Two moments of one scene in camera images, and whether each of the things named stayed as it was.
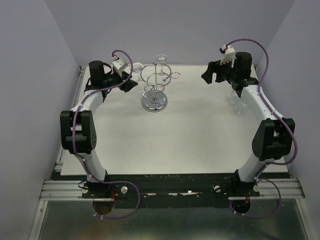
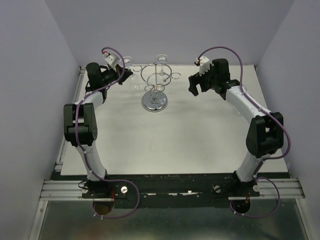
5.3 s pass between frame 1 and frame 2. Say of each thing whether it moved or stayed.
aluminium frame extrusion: stayed
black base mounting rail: stayed
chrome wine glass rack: stayed
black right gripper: moved
